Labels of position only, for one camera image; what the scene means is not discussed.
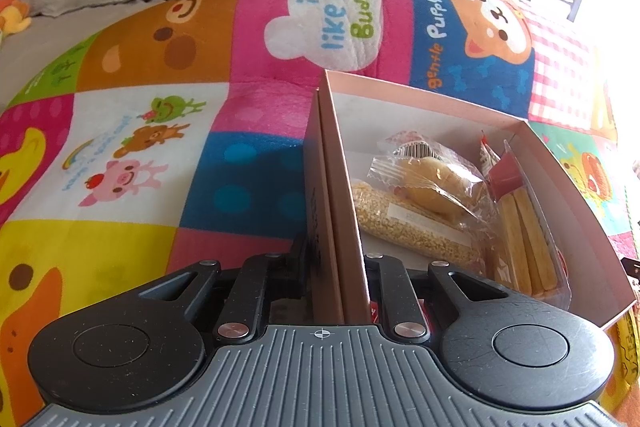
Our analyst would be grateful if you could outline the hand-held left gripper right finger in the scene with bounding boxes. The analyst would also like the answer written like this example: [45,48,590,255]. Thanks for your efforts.
[364,252,507,340]

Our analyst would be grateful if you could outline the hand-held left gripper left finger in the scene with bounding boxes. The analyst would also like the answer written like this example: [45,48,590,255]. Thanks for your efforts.
[136,233,311,345]

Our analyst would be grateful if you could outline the pink cardboard box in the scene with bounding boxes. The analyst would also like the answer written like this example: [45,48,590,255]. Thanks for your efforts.
[299,69,633,334]

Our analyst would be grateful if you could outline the clear packet of biscuit sticks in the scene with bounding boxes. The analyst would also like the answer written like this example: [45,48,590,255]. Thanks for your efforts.
[482,139,574,309]

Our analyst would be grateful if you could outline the red white sachet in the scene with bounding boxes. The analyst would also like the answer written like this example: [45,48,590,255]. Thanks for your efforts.
[477,129,502,202]

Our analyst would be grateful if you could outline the clear packet of yellow grains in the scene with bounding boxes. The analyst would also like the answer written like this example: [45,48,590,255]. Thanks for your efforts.
[350,179,489,276]

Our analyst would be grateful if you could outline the wrapped bread roll packet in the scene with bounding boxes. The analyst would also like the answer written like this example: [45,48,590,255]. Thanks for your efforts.
[369,142,489,229]

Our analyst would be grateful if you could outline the pink white barcode snack packet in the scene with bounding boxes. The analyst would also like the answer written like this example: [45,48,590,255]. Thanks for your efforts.
[385,131,442,162]

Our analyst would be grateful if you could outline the colourful cartoon printed blanket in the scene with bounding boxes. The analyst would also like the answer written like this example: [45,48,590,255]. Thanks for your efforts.
[0,0,640,427]

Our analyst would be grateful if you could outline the yellow plush toy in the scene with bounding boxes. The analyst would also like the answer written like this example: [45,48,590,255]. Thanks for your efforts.
[0,0,32,36]

